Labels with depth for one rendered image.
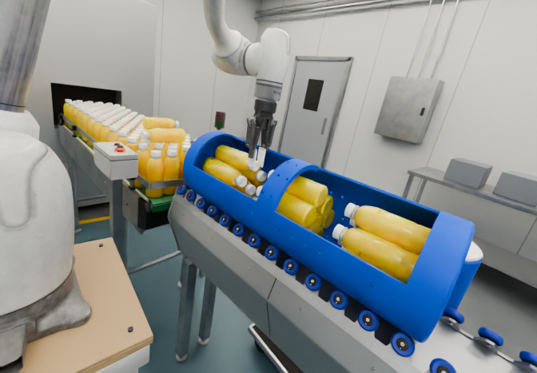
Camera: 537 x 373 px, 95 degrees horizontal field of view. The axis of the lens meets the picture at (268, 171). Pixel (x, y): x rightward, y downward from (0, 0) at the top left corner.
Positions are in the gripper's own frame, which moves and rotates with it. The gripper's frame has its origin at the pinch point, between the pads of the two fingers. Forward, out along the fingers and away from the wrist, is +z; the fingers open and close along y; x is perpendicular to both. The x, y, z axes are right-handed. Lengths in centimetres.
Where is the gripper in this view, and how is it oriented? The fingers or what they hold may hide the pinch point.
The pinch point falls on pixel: (256, 158)
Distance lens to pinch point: 88.5
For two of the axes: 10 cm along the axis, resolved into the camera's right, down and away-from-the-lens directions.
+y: 6.6, -1.1, 7.5
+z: -1.8, 9.4, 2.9
